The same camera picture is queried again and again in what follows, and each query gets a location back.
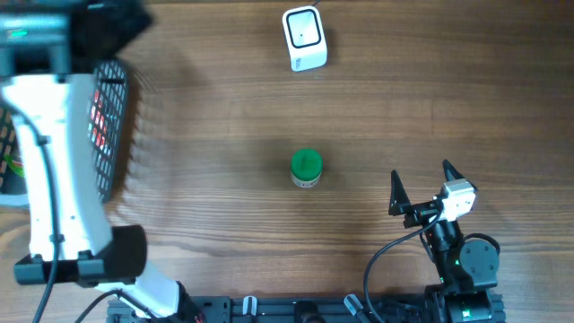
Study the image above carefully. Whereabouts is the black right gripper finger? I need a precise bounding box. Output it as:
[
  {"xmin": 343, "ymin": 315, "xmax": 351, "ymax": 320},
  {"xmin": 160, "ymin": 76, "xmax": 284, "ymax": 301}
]
[
  {"xmin": 442, "ymin": 160, "xmax": 477, "ymax": 191},
  {"xmin": 389, "ymin": 170, "xmax": 411, "ymax": 209}
]

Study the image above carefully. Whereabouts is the green lidded jar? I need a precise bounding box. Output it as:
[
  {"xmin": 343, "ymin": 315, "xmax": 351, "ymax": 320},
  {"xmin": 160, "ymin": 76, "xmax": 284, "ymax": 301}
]
[{"xmin": 291, "ymin": 148, "xmax": 323, "ymax": 188}]

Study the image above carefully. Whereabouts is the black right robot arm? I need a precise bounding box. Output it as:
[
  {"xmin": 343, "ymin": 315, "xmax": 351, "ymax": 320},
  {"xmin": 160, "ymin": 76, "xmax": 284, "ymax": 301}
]
[{"xmin": 388, "ymin": 160, "xmax": 506, "ymax": 322}]

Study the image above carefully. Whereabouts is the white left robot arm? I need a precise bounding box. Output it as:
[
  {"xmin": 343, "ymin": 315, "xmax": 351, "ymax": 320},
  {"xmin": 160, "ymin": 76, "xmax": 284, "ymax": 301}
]
[{"xmin": 1, "ymin": 1, "xmax": 204, "ymax": 322}]

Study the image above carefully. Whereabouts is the white barcode scanner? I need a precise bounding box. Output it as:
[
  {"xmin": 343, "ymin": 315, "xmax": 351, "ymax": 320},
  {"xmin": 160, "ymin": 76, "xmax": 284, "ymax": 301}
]
[{"xmin": 282, "ymin": 5, "xmax": 328, "ymax": 72}]

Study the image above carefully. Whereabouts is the black mesh basket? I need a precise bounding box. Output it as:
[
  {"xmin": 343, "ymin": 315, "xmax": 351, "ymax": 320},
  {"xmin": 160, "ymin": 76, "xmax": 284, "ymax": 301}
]
[{"xmin": 1, "ymin": 59, "xmax": 129, "ymax": 208}]

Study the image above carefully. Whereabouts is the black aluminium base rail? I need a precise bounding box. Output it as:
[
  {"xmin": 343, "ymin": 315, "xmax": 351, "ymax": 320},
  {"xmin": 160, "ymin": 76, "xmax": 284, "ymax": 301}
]
[{"xmin": 106, "ymin": 293, "xmax": 507, "ymax": 323}]

